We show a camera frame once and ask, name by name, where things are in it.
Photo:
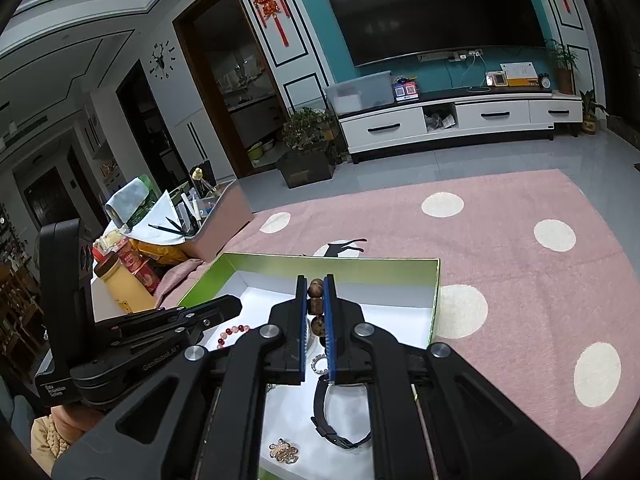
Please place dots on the pink polka dot blanket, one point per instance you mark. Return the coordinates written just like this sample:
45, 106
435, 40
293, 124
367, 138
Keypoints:
500, 200

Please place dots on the person's left forearm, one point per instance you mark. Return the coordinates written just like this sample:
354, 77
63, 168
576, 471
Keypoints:
55, 440

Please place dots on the pink storage bin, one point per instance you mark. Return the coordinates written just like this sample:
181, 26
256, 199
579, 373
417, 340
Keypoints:
225, 230

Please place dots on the black wrist watch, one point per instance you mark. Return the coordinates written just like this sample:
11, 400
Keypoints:
320, 425

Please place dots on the green and white packet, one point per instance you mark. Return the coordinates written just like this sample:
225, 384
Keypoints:
127, 205

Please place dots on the white television cabinet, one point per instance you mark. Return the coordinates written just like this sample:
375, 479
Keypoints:
495, 112

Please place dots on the clear plastic storage box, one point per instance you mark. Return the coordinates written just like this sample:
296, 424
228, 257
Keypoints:
360, 92

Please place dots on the gold flower brooch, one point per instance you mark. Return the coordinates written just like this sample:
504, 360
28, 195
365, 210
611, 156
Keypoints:
283, 451

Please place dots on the tall potted plant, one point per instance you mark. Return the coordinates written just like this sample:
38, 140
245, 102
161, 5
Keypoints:
562, 65

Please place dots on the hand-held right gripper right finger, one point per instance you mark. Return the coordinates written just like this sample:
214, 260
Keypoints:
329, 330

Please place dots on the black wall clock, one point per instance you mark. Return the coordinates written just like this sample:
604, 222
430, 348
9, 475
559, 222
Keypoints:
162, 60

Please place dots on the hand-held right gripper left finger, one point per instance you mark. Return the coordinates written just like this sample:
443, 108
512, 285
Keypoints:
301, 330

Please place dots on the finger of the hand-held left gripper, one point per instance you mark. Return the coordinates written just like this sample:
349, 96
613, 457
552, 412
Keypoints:
145, 332
225, 305

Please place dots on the small potted plant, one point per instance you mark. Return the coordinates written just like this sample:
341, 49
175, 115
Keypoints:
590, 110

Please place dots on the dark planter with plants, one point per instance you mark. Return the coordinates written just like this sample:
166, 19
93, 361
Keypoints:
305, 155

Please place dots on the red snack packet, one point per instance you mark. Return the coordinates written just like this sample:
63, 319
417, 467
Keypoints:
137, 265

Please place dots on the black television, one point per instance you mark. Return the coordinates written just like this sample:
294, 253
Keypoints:
435, 10

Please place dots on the yellow bear bottle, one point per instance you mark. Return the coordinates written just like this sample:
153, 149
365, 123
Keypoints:
125, 290

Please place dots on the white papers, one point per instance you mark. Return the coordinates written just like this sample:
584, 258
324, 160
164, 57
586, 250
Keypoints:
150, 220

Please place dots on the green cardboard box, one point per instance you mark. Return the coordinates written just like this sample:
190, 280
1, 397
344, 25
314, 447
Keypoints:
400, 320

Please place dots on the small alarm clock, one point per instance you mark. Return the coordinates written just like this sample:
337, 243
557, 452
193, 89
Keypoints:
545, 81

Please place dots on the yellow snack bag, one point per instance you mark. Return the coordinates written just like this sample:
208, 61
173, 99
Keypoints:
162, 251

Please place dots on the white desk calendar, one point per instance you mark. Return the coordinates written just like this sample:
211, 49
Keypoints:
520, 72

